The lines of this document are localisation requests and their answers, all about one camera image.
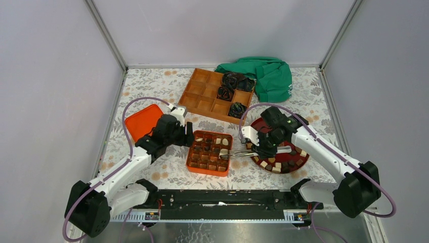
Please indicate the dark rolled fabric front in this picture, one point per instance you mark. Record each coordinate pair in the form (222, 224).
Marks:
(237, 110)

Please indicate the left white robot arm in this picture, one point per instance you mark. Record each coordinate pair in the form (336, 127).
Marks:
(92, 204)

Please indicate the dark rolled fabric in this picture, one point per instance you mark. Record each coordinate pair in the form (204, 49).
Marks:
(237, 81)
(225, 93)
(237, 110)

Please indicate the wooden compartment organizer tray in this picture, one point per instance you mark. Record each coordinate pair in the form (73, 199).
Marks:
(201, 96)

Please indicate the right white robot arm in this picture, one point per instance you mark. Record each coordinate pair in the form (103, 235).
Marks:
(356, 184)

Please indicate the dark rolled fabric middle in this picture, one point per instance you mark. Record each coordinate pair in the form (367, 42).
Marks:
(225, 93)

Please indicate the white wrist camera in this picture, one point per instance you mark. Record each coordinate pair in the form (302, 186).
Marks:
(179, 112)
(251, 134)

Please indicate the green cloth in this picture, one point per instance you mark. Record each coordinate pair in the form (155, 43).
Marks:
(273, 76)

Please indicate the metal serving tongs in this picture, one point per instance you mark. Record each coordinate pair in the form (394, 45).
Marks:
(238, 153)

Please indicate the orange box lid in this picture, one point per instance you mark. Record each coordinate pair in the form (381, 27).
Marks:
(142, 122)

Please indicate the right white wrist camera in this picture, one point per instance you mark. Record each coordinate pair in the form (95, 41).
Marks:
(251, 134)

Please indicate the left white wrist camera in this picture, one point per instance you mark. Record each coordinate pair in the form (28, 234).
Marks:
(179, 112)

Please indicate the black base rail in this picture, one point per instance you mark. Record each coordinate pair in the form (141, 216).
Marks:
(227, 205)

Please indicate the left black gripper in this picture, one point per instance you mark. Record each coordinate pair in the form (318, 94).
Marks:
(186, 139)

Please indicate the floral table mat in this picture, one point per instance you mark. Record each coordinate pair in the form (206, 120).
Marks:
(140, 88)

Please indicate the orange chocolate box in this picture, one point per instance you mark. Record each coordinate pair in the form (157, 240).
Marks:
(203, 158)

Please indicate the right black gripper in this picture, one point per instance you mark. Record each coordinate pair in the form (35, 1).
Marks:
(263, 152)

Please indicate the red round plate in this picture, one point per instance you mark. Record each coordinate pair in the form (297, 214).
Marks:
(283, 163)

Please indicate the dark rolled fabric back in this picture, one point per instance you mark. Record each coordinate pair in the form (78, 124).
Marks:
(237, 81)

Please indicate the aluminium frame rail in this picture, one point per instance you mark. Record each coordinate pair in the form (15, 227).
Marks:
(138, 216)

